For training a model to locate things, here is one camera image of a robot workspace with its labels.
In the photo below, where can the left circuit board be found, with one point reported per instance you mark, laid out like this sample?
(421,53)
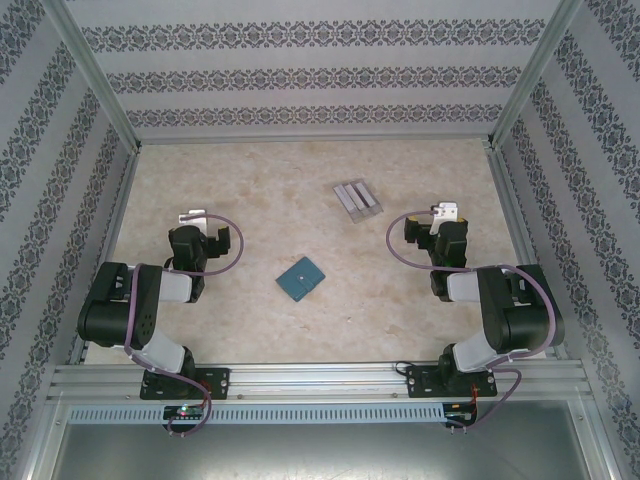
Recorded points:
(185,411)

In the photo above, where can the aluminium side rail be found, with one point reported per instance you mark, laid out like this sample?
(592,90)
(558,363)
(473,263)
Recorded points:
(526,250)
(107,250)

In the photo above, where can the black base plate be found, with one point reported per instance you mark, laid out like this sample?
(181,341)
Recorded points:
(420,382)
(220,382)

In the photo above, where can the circuit board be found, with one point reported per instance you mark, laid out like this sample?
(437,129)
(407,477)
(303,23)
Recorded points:
(457,415)
(185,411)

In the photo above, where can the grey metal panel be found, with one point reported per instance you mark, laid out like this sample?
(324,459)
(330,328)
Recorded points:
(320,455)

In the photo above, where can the right circuit board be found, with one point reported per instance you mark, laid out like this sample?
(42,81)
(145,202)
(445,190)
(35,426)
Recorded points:
(457,415)

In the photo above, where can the aluminium mounting rail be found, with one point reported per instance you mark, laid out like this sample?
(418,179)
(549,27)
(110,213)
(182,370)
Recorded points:
(315,380)

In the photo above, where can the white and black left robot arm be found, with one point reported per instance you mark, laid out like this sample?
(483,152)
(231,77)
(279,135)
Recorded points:
(172,287)

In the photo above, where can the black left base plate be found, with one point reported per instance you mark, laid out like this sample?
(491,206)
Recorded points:
(220,382)

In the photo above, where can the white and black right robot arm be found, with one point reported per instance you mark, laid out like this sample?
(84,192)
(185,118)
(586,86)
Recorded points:
(462,287)

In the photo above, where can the aluminium frame post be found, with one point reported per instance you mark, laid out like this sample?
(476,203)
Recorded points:
(537,70)
(95,75)

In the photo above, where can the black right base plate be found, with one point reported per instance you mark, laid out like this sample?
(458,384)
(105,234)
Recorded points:
(420,382)

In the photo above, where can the grey striped rectangular box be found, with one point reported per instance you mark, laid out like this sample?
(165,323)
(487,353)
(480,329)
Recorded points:
(357,200)

